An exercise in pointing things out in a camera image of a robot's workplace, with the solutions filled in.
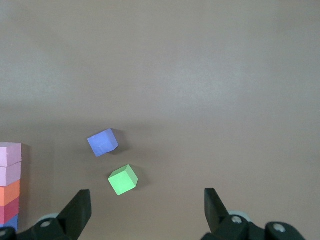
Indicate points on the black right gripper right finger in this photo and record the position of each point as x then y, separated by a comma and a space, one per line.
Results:
215, 215

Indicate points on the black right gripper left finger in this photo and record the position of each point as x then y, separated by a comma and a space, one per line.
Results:
75, 215

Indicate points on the purple foam cube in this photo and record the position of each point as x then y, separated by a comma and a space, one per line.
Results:
11, 223
101, 143

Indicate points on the red foam cube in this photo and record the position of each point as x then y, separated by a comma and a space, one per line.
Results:
8, 212

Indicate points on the orange foam cube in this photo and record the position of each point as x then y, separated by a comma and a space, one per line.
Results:
8, 193

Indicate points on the pink foam cube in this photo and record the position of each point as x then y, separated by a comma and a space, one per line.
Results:
8, 175
8, 153

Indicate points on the green foam cube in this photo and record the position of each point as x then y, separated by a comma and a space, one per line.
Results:
121, 181

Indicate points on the brown table cover sheet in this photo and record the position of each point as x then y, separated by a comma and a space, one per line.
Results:
200, 75

